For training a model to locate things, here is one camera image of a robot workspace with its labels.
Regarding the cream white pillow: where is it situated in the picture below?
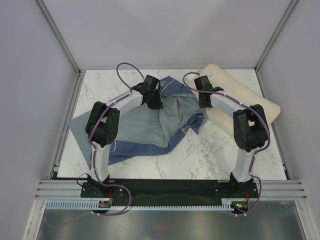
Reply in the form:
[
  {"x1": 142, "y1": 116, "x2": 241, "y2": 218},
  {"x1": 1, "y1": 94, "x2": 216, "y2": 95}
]
[{"x1": 199, "y1": 64, "x2": 281, "y2": 125}]

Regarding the blue denim pillowcase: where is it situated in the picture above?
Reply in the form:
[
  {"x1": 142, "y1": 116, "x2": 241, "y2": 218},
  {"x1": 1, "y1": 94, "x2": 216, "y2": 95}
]
[{"x1": 68, "y1": 76, "x2": 209, "y2": 166}]

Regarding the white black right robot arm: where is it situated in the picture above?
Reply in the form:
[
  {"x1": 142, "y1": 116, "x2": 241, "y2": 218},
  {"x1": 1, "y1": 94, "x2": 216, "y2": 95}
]
[{"x1": 194, "y1": 75, "x2": 270, "y2": 198}]

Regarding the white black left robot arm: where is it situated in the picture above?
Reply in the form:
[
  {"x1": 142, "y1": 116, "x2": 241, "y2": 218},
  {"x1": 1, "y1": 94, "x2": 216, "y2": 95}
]
[{"x1": 85, "y1": 75, "x2": 163, "y2": 197}]

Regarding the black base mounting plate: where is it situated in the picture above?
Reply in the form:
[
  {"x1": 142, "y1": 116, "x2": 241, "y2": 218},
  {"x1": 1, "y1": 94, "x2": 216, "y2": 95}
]
[{"x1": 80, "y1": 178, "x2": 258, "y2": 205}]

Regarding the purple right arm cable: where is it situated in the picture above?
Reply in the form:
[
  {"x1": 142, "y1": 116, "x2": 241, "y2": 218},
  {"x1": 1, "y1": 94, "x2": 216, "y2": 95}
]
[{"x1": 182, "y1": 72, "x2": 271, "y2": 218}]

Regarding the white slotted cable duct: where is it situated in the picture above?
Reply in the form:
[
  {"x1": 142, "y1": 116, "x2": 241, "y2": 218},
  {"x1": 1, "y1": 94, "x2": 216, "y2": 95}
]
[{"x1": 45, "y1": 199, "x2": 249, "y2": 211}]

